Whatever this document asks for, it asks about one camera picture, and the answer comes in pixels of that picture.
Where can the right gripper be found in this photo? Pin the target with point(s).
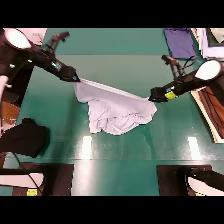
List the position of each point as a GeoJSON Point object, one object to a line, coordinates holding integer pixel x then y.
{"type": "Point", "coordinates": [160, 94]}

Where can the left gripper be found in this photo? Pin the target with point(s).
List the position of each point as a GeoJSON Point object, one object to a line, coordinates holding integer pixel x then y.
{"type": "Point", "coordinates": [69, 73]}

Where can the white T-shirt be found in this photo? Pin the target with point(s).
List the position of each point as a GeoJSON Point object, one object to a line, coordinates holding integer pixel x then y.
{"type": "Point", "coordinates": [113, 108]}

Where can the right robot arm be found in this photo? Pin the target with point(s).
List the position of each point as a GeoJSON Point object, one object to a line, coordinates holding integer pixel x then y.
{"type": "Point", "coordinates": [208, 70]}

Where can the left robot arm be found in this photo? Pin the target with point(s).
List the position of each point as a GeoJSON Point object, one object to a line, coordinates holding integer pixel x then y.
{"type": "Point", "coordinates": [39, 57]}

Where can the purple garment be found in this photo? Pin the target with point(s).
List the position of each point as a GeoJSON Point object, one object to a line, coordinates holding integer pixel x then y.
{"type": "Point", "coordinates": [180, 42]}

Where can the heap of clothes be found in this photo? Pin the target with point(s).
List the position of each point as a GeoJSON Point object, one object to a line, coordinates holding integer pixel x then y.
{"type": "Point", "coordinates": [209, 46]}

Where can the black garment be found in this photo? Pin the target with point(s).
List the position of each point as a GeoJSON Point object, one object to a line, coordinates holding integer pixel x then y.
{"type": "Point", "coordinates": [24, 137]}

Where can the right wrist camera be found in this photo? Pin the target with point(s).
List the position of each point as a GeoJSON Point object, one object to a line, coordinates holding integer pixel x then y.
{"type": "Point", "coordinates": [173, 66]}

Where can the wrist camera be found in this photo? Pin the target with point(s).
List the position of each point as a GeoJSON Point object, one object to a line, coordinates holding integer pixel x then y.
{"type": "Point", "coordinates": [173, 66]}
{"type": "Point", "coordinates": [56, 39]}

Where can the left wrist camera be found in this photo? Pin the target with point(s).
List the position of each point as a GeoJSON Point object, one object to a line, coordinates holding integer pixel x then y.
{"type": "Point", "coordinates": [56, 39]}

